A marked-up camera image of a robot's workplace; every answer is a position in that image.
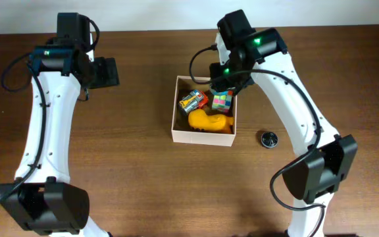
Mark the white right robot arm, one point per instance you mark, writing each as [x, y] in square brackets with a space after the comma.
[323, 160]

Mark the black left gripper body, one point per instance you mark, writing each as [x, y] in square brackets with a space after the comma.
[108, 76]

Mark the pink cardboard box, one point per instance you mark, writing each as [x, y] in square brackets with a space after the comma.
[180, 129]

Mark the multicolour puzzle cube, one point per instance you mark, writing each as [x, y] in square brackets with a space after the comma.
[222, 102]

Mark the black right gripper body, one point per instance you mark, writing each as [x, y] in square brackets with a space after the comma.
[227, 75]

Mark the round black tin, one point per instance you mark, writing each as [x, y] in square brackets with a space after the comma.
[269, 140]

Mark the yellow toy animal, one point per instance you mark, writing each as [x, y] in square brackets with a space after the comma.
[200, 120]

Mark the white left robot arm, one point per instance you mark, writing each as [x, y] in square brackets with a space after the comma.
[41, 198]

